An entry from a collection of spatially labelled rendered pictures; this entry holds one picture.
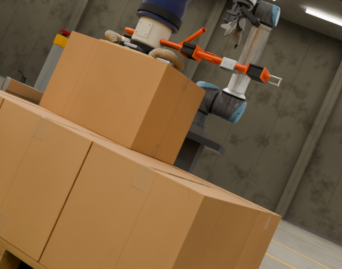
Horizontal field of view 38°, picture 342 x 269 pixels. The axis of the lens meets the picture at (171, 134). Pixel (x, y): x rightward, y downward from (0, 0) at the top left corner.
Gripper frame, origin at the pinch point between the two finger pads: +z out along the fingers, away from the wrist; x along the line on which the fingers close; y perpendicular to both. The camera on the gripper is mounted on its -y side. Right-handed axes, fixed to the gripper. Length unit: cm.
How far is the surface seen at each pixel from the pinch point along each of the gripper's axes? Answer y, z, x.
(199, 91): 10.1, 24.1, -9.9
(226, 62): -4.2, 10.0, 4.3
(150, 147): 11, 58, 10
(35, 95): 76, 59, 21
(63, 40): 134, 20, -41
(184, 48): 18.1, 10.4, 6.0
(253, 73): -17.9, 11.1, 4.2
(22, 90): 76, 59, 30
